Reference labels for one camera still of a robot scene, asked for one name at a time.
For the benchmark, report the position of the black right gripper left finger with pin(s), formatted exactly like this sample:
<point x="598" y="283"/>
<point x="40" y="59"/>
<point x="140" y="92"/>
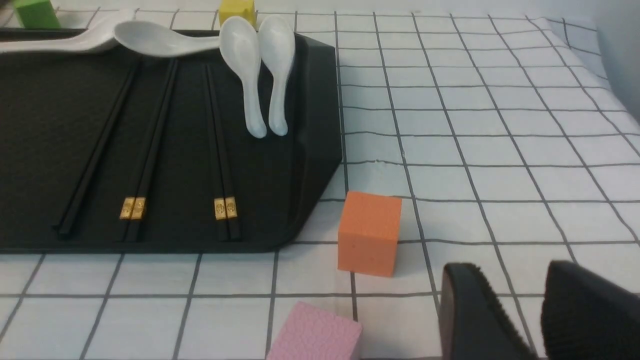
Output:
<point x="473" y="324"/>

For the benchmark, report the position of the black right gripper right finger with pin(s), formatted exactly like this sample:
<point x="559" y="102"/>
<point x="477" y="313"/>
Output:
<point x="586" y="317"/>

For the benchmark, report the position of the orange cube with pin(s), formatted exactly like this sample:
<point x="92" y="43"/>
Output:
<point x="368" y="234"/>

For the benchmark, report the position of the pink cube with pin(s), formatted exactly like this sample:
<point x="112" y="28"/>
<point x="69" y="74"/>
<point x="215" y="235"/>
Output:
<point x="312" y="333"/>

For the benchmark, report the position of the white checkered tablecloth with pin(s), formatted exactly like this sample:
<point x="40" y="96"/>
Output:
<point x="499" y="133"/>

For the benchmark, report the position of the black chopstick pair three right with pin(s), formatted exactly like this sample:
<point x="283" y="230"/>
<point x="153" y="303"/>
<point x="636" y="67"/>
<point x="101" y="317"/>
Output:
<point x="228" y="198"/>

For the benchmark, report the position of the black chopstick pair three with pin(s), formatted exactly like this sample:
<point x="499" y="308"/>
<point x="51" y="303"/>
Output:
<point x="219" y="205"/>
<point x="228" y="198"/>

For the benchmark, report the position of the black chopstick pair three left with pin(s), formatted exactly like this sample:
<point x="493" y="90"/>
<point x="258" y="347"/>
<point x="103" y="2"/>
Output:
<point x="219" y="205"/>

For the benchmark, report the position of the white spoon far right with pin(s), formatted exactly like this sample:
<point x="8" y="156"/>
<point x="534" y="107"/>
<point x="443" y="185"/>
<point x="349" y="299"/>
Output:
<point x="277" y="48"/>

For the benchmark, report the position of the white spoon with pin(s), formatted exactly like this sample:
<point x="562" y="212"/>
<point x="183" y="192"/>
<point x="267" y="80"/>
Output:
<point x="93" y="40"/>
<point x="239" y="48"/>
<point x="277" y="48"/>
<point x="155" y="40"/>

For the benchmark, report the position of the black chopstick pair two right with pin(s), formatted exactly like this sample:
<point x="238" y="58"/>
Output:
<point x="152" y="150"/>

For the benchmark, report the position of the black chopstick pair two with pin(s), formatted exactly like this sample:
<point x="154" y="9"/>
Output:
<point x="145" y="150"/>
<point x="152" y="150"/>

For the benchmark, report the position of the black chopstick pair two left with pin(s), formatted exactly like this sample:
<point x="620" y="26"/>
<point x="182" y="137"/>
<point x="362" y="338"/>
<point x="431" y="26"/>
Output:
<point x="145" y="150"/>

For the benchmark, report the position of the yellow cube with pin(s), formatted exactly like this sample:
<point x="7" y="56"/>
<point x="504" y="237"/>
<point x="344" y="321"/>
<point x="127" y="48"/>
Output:
<point x="237" y="8"/>

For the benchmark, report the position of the black plastic tray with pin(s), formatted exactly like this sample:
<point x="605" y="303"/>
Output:
<point x="152" y="190"/>

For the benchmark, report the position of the white spoon far left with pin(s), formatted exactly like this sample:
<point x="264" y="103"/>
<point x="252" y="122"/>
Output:
<point x="93" y="40"/>

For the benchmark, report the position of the green cube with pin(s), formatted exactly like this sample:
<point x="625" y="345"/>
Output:
<point x="36" y="14"/>

